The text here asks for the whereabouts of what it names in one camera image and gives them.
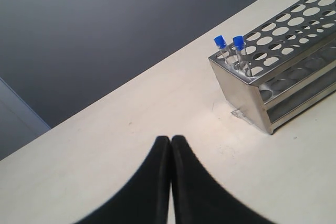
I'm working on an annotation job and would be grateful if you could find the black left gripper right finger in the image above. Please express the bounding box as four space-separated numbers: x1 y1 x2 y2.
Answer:
171 135 268 223

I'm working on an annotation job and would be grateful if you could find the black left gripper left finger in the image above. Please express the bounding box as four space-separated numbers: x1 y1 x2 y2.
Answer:
78 136 171 223

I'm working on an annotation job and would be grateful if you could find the blue-capped tube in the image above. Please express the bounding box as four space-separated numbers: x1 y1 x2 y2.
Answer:
214 35 235 65
233 36 252 77

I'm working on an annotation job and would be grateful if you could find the stainless steel test tube rack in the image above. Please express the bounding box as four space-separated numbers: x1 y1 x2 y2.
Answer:
209 0 335 134

